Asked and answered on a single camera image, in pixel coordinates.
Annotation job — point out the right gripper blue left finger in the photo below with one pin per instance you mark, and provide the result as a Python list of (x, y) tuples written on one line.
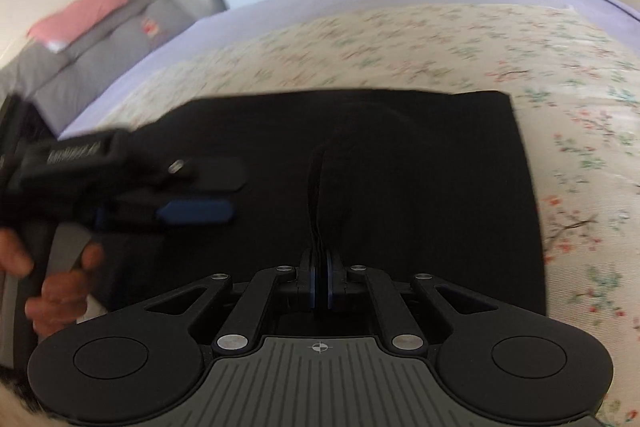
[(306, 279)]

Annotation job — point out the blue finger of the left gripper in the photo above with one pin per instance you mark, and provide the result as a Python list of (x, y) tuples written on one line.
[(207, 173), (195, 211)]

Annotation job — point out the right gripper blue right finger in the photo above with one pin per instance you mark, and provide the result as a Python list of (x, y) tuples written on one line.
[(335, 279)]

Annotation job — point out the black pants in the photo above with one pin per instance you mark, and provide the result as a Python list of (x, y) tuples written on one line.
[(399, 181)]

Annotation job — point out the person left hand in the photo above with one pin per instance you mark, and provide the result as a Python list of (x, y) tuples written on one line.
[(63, 296)]

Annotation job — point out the pink pillow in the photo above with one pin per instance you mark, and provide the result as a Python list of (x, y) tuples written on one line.
[(58, 31)]

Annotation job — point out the floral bed cloth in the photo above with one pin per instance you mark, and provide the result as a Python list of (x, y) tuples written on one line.
[(575, 92)]

